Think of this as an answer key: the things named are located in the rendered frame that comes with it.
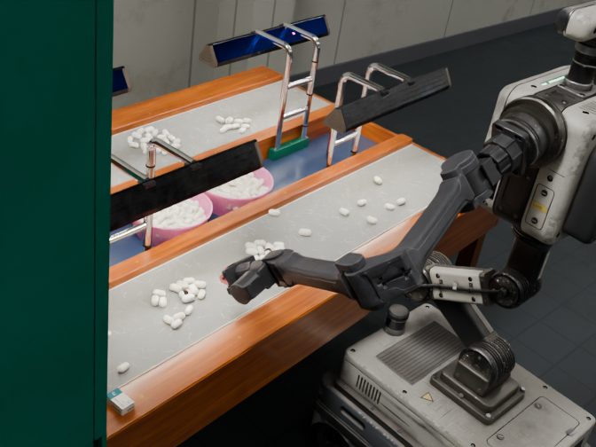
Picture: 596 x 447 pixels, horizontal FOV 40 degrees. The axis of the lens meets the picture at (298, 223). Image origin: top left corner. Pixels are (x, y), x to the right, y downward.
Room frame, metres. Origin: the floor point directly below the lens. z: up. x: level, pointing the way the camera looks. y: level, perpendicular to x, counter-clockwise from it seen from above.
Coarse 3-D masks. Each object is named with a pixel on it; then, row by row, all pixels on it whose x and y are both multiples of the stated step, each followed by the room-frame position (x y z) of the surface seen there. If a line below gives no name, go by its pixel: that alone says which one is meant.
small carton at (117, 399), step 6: (114, 390) 1.29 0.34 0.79; (120, 390) 1.30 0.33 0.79; (108, 396) 1.27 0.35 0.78; (114, 396) 1.27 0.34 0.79; (120, 396) 1.28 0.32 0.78; (126, 396) 1.28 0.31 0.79; (108, 402) 1.27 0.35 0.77; (114, 402) 1.26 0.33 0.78; (120, 402) 1.26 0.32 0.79; (126, 402) 1.26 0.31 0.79; (132, 402) 1.27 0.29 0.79; (114, 408) 1.26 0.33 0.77; (120, 408) 1.25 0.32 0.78; (126, 408) 1.25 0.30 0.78; (132, 408) 1.26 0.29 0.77
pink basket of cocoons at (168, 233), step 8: (200, 200) 2.19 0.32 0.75; (208, 200) 2.16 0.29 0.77; (208, 208) 2.14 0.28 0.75; (208, 216) 2.07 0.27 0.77; (136, 224) 2.01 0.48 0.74; (200, 224) 2.03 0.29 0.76; (160, 232) 1.98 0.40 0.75; (168, 232) 1.98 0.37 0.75; (176, 232) 1.99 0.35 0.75; (184, 232) 2.00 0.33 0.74; (152, 240) 2.00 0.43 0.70; (160, 240) 1.99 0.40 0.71
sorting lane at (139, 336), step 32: (384, 160) 2.69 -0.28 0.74; (416, 160) 2.73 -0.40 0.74; (320, 192) 2.38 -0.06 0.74; (352, 192) 2.41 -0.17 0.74; (384, 192) 2.45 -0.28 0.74; (416, 192) 2.48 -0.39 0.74; (256, 224) 2.12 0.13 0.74; (288, 224) 2.15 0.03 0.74; (320, 224) 2.18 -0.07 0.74; (352, 224) 2.21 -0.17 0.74; (384, 224) 2.24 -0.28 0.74; (192, 256) 1.90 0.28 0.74; (224, 256) 1.92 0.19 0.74; (320, 256) 2.00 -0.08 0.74; (128, 288) 1.71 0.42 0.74; (160, 288) 1.73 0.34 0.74; (224, 288) 1.78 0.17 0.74; (128, 320) 1.58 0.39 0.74; (160, 320) 1.60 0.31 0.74; (192, 320) 1.62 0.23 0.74; (224, 320) 1.64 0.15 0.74; (128, 352) 1.47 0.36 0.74; (160, 352) 1.48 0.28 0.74
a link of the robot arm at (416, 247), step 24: (456, 168) 1.53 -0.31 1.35; (456, 192) 1.47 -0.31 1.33; (432, 216) 1.38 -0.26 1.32; (456, 216) 1.43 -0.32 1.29; (408, 240) 1.31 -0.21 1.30; (432, 240) 1.32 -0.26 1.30; (384, 264) 1.23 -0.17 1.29; (408, 264) 1.23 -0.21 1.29; (360, 288) 1.23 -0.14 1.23; (384, 288) 1.22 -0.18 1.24; (408, 288) 1.22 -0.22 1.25
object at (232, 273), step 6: (246, 258) 1.65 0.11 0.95; (252, 258) 1.65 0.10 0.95; (234, 264) 1.61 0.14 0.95; (240, 264) 1.61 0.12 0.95; (246, 264) 1.59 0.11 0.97; (228, 270) 1.59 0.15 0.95; (234, 270) 1.60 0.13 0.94; (240, 270) 1.59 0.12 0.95; (246, 270) 1.58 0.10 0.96; (228, 276) 1.58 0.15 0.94; (234, 276) 1.59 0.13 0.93; (240, 276) 1.58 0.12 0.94; (228, 282) 1.57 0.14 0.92; (234, 282) 1.58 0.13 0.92; (228, 288) 1.57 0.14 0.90
